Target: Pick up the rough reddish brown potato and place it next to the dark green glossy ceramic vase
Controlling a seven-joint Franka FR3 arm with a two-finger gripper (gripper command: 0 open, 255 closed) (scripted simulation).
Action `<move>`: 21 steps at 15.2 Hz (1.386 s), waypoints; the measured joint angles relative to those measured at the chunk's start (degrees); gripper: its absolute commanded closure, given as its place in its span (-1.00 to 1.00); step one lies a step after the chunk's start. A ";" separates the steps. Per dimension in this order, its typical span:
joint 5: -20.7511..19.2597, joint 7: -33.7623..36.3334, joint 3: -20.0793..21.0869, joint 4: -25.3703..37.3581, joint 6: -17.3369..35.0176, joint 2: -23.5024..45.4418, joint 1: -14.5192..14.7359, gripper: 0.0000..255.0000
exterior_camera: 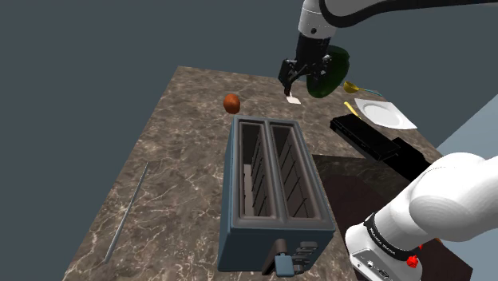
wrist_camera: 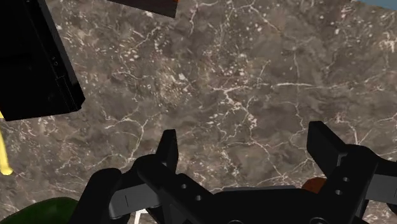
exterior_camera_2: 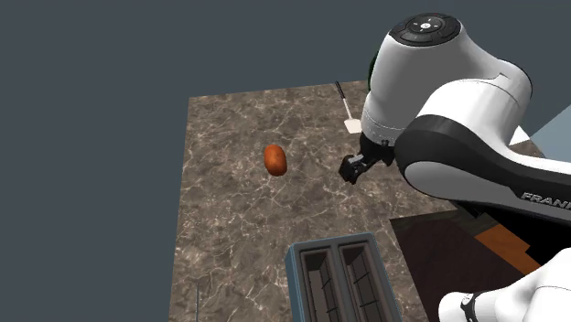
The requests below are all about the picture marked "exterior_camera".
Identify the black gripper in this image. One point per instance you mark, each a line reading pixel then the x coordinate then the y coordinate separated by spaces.
pixel 311 50

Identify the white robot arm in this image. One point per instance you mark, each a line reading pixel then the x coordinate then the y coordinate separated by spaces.
pixel 447 202

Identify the small white flat card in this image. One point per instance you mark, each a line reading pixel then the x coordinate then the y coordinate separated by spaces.
pixel 293 100

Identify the dark green bowl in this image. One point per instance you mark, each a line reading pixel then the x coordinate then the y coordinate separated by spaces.
pixel 330 83

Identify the reddish brown round fruit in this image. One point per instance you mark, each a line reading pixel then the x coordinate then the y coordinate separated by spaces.
pixel 232 104

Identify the yellow measuring spoon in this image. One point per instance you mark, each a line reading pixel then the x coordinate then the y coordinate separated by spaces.
pixel 350 87

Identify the flat black box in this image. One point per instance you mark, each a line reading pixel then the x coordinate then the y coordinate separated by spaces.
pixel 362 134

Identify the white square plate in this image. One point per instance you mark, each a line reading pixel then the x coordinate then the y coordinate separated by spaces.
pixel 383 113

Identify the black block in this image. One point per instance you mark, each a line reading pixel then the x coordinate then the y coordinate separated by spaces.
pixel 412 159

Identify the blue two-slot toaster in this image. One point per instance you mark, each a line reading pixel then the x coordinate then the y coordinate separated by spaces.
pixel 268 233

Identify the thin grey rod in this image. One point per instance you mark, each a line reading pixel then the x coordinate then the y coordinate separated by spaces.
pixel 126 212

